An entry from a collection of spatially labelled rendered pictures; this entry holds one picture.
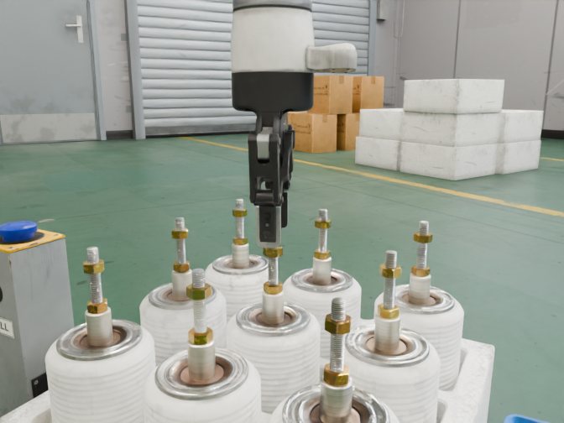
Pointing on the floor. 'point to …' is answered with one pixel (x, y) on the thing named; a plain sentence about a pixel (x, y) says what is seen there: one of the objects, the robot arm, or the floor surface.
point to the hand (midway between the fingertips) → (273, 222)
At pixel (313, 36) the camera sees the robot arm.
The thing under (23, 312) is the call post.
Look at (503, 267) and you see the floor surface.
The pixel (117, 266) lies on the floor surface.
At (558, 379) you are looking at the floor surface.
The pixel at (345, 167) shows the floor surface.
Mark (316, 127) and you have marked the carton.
